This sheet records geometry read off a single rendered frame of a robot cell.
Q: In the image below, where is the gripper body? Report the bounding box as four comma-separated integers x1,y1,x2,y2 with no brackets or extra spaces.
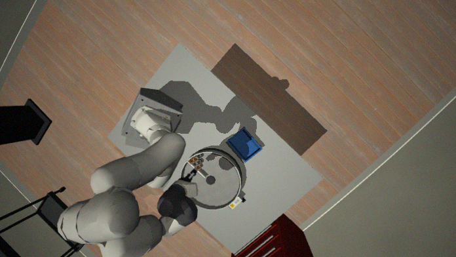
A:
178,176,191,182

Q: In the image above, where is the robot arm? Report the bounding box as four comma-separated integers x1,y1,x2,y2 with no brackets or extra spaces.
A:
57,106,198,257

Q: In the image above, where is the blue square tray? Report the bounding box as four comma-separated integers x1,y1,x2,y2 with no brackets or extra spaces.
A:
227,127,263,162

